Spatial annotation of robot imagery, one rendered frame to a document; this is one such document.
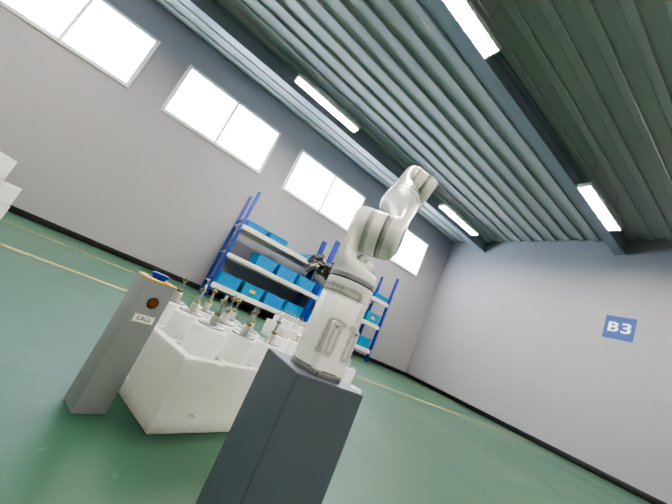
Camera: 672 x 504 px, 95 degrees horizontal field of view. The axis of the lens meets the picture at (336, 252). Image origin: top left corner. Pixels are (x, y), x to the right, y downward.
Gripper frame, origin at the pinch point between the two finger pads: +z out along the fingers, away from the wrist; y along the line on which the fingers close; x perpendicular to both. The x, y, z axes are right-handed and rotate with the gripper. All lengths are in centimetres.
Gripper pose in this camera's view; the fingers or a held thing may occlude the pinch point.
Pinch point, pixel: (320, 283)
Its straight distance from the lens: 74.1
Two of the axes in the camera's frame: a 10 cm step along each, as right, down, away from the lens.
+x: -7.0, 6.3, 3.5
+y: 6.1, 7.7, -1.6
